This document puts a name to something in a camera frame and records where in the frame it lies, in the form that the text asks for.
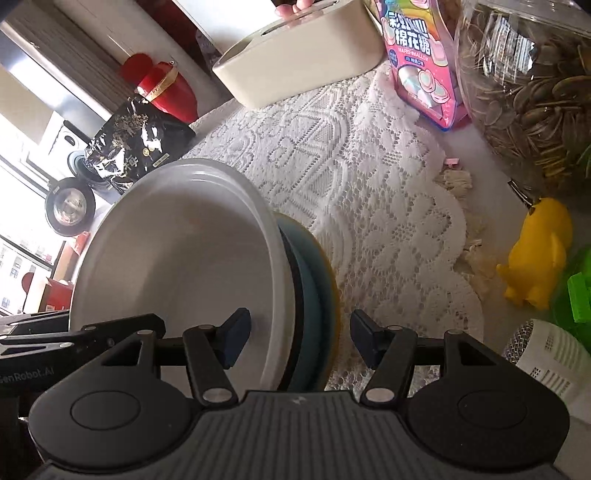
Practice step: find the cream tissue box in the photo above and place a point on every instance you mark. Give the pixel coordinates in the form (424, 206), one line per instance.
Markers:
(300, 64)

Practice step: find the glass jar of sunflower seeds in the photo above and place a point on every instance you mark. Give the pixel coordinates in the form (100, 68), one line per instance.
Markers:
(531, 92)

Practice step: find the pink marshmallow bag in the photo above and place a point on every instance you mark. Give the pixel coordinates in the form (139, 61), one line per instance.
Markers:
(420, 69)

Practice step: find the white lace tablecloth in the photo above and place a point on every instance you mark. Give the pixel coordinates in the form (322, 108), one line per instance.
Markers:
(369, 194)

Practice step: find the white bowl with yellow underside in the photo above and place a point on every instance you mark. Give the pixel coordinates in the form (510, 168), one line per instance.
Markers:
(336, 314)

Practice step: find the yellow rubber duck toy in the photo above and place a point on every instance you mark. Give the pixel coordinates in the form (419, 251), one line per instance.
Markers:
(540, 254)

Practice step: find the black tea package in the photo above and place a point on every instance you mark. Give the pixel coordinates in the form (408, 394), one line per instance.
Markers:
(134, 147)

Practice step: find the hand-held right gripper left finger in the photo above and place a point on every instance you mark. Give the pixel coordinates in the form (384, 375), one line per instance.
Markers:
(235, 339)

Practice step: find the red ceramic jar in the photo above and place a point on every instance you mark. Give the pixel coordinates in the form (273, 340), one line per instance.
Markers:
(161, 85)

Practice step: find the white paper bowl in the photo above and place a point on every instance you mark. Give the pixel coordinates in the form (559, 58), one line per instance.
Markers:
(184, 258)

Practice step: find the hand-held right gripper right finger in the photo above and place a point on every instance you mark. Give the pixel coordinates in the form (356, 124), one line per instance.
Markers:
(364, 337)

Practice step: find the white toy microphone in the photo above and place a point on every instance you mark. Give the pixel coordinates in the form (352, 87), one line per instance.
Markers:
(549, 357)

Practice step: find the red stool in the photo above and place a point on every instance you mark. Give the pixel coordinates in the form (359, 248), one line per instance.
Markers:
(55, 293)

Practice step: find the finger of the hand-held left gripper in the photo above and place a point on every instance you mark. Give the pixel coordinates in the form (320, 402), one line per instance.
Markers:
(115, 330)
(32, 323)

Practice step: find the green gumball dispenser toy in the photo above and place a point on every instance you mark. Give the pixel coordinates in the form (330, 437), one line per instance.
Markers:
(577, 295)

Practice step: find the round black framed object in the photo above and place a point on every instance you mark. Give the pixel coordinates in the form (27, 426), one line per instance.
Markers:
(69, 207)

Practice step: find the white washing machine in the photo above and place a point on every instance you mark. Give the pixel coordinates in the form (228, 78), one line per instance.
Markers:
(64, 138)

